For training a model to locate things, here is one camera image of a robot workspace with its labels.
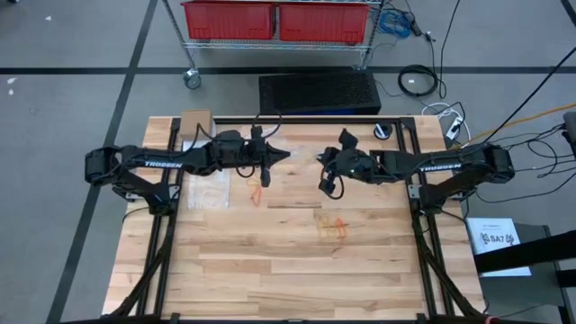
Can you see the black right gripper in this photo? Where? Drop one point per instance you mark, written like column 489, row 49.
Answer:
column 362, row 166

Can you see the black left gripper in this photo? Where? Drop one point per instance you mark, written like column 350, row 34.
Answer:
column 229, row 155

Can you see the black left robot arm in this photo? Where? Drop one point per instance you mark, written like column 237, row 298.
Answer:
column 157, row 164

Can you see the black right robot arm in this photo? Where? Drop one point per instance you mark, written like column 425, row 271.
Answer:
column 441, row 167

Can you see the black white tape roll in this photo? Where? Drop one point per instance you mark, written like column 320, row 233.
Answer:
column 382, row 131

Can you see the black perforated box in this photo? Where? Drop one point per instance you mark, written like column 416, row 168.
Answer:
column 319, row 92

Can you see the white box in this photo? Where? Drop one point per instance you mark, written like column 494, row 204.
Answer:
column 193, row 145

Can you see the brown cardboard box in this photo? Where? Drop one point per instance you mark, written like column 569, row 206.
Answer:
column 193, row 123

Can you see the white power strip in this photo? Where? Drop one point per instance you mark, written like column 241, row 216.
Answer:
column 454, row 128

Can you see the red plastic bin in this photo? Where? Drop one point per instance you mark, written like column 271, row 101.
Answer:
column 229, row 20
column 324, row 22

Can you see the white printed paper sheet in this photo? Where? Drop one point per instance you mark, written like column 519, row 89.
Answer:
column 495, row 252

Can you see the grey side cart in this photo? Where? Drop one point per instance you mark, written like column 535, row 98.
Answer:
column 540, row 292

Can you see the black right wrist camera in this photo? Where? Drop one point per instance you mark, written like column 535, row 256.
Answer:
column 345, row 163

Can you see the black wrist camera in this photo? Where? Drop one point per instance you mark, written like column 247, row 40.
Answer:
column 256, row 155
column 345, row 163

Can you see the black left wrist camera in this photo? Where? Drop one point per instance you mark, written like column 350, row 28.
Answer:
column 256, row 155

